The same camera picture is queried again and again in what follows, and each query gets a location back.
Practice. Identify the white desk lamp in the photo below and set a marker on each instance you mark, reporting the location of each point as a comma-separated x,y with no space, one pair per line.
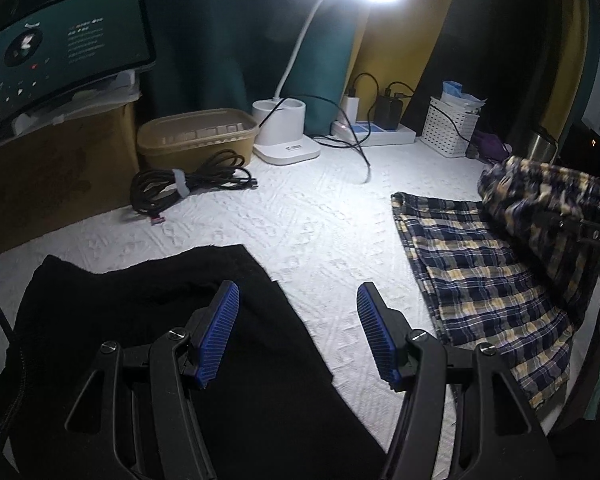
280,125

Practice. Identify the yellow curtain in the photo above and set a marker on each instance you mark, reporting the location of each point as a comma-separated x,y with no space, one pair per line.
565,60
395,45

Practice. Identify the blue yellow plaid shirt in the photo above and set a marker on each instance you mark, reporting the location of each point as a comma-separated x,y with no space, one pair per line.
480,270

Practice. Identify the white woven basket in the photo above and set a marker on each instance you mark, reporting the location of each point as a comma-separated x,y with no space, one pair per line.
445,130

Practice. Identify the teal curtain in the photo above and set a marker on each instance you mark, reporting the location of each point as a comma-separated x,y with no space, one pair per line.
230,35
591,60

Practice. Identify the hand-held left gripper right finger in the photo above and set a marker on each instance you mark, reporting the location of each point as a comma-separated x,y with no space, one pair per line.
375,330

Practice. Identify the white charger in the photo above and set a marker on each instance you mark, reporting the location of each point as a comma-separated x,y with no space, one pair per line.
350,110

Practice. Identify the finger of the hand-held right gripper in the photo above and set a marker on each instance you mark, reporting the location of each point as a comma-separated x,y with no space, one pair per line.
560,221

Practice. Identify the steel tumbler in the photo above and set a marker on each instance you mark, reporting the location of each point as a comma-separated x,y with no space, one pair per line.
540,147

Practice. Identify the white power strip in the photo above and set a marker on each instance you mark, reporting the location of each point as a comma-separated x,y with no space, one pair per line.
395,135

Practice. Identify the person's dark clothing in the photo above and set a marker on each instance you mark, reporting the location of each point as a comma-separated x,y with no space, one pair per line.
590,450

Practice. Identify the black charger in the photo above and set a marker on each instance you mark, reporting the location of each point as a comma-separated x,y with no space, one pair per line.
390,112

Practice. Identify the blue white packet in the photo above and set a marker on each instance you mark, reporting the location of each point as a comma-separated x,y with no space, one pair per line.
457,94

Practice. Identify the white textured tablecloth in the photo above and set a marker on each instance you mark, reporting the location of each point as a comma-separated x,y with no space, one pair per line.
305,220

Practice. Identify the tan lidded container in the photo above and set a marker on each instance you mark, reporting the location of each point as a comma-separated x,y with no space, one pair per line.
195,135

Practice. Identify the cardboard box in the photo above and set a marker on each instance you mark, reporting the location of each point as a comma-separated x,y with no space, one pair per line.
55,170

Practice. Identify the white plastic packaging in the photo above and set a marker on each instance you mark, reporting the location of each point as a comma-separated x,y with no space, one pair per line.
110,92

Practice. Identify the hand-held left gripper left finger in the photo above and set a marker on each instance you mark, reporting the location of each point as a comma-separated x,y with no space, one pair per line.
220,330

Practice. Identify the black pants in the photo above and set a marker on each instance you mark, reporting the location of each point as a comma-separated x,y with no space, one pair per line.
130,290

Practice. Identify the mint green cloth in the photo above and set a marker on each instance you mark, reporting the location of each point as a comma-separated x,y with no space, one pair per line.
599,397

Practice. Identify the curved display screen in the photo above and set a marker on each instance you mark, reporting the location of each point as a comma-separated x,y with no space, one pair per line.
80,45

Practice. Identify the black curtain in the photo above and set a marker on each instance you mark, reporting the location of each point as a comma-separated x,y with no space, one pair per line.
495,35

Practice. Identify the purple cloth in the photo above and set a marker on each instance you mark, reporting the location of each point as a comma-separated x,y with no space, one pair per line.
490,146

